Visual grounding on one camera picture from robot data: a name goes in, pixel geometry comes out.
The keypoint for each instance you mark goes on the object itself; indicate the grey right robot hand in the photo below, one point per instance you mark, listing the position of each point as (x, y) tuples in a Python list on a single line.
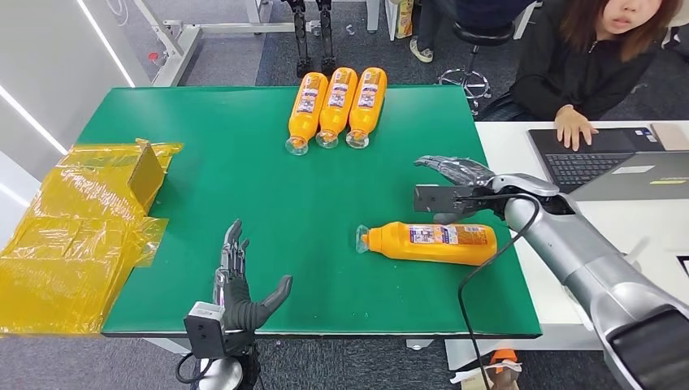
[(463, 169)]

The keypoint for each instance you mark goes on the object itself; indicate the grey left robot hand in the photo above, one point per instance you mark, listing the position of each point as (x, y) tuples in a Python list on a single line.
[(239, 307)]

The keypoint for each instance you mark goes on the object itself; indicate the orange bottle with clear cap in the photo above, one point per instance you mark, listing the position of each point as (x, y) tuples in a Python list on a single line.
[(305, 116), (366, 107), (336, 107), (430, 245)]

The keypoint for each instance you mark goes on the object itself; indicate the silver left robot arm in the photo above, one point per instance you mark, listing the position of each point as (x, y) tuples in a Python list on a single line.
[(226, 374)]

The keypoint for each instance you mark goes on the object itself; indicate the person's hand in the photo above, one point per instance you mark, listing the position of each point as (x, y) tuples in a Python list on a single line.
[(573, 126)]

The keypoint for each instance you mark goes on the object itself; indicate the person on stool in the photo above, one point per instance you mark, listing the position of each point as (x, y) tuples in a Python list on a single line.
[(421, 52)]

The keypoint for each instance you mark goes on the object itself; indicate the green table mat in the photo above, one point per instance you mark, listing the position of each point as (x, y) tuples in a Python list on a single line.
[(242, 177)]

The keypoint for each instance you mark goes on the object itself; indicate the dark grey laptop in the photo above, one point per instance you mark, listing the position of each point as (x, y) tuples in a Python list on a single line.
[(592, 161)]

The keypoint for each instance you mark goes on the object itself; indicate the black stool with chrome base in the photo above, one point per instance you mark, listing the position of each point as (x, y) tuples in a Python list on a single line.
[(476, 35)]

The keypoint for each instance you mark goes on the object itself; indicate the yellow printed carton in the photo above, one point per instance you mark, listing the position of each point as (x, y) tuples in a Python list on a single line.
[(403, 19)]

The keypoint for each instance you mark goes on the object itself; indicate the cardboard box in yellow film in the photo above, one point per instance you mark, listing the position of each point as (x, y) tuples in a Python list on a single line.
[(70, 242)]

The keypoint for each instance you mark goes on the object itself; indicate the black robot leg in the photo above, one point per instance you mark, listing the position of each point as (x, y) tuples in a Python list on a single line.
[(301, 37), (327, 37)]

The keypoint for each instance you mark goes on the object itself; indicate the small red floor object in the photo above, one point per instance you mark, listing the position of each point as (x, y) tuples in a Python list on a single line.
[(153, 57)]

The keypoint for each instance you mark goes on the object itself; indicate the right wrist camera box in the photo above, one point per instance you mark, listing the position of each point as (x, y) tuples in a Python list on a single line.
[(438, 199)]

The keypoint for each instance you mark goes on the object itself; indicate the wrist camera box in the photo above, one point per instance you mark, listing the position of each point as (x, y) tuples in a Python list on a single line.
[(203, 331), (438, 199)]

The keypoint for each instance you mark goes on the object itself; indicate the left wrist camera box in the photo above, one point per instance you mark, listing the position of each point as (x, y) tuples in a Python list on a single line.
[(203, 331)]

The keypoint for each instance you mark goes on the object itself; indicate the white metal desk frame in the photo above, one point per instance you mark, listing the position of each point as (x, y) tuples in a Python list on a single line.
[(177, 54)]

